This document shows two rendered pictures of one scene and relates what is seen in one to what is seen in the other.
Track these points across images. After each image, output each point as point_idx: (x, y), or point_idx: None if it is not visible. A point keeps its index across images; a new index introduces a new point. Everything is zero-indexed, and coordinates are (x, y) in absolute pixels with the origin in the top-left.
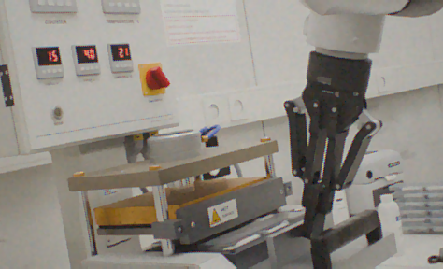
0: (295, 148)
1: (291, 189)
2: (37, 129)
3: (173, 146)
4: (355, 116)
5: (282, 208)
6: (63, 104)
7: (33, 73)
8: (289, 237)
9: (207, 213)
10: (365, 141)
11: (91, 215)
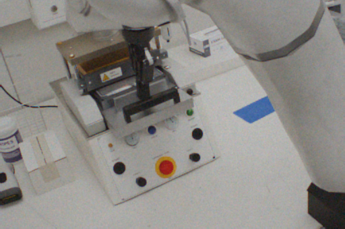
0: (130, 56)
1: (166, 54)
2: (44, 18)
3: (97, 34)
4: (142, 54)
5: (166, 62)
6: (57, 3)
7: None
8: (127, 97)
9: (100, 76)
10: (149, 67)
11: (66, 60)
